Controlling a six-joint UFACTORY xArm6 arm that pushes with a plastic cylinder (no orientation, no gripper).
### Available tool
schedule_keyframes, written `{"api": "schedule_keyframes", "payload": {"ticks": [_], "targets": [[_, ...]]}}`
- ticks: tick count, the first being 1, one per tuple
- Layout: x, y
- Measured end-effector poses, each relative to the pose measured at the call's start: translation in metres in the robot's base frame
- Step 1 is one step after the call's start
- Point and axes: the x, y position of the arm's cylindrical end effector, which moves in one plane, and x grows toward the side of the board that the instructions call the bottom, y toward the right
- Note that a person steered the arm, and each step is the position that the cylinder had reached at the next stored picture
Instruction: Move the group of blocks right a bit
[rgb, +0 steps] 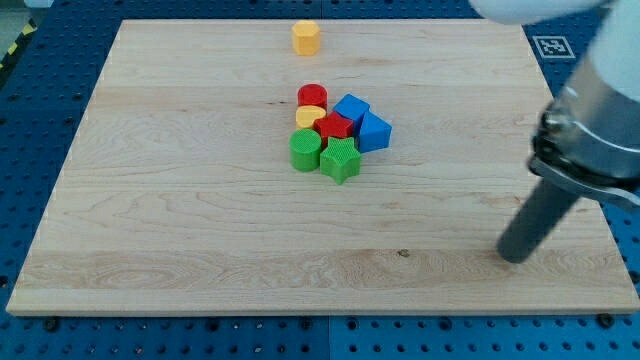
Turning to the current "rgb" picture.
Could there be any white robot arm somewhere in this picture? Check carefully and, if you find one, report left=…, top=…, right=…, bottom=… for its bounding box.
left=471, top=0, right=639, bottom=179

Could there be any green star block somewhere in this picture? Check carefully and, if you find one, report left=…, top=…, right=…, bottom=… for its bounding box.
left=320, top=137, right=361, bottom=185

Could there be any green cylinder block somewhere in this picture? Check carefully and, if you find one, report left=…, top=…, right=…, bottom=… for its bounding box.
left=289, top=129, right=322, bottom=172

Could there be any red star block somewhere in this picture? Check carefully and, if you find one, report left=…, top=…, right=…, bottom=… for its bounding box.
left=313, top=111, right=354, bottom=148

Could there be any yellow half-round block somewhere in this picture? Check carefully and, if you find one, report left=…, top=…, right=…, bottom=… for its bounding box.
left=295, top=105, right=327, bottom=130

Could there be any blue triangle block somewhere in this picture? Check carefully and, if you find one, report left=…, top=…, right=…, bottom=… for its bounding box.
left=358, top=111, right=392, bottom=153

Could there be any blue cube block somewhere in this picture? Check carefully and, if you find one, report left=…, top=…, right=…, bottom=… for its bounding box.
left=333, top=93, right=370, bottom=137

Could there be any red cylinder block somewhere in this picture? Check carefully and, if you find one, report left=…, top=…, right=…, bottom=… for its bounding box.
left=297, top=83, right=328, bottom=109

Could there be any wooden board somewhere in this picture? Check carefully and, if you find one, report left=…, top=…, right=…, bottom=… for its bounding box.
left=7, top=20, right=639, bottom=317

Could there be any yellow hexagon block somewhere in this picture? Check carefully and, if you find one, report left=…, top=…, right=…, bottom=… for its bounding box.
left=291, top=20, right=321, bottom=56

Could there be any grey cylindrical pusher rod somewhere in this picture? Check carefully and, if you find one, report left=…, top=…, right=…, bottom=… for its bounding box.
left=496, top=179, right=579, bottom=263

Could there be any white fiducial marker tag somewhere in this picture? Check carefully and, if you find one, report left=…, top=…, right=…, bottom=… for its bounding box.
left=533, top=35, right=575, bottom=59

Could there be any silver metal clamp bracket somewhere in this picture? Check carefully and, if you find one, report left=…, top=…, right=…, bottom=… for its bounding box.
left=528, top=101, right=639, bottom=212

